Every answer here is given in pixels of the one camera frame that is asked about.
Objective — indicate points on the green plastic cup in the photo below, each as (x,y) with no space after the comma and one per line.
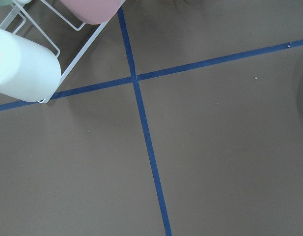
(5,2)

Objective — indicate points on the white wire cup rack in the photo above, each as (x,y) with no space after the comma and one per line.
(18,9)

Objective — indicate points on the white plastic cup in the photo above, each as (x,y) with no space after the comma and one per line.
(28,71)

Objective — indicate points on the pink plastic cup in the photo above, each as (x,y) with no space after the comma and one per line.
(93,12)

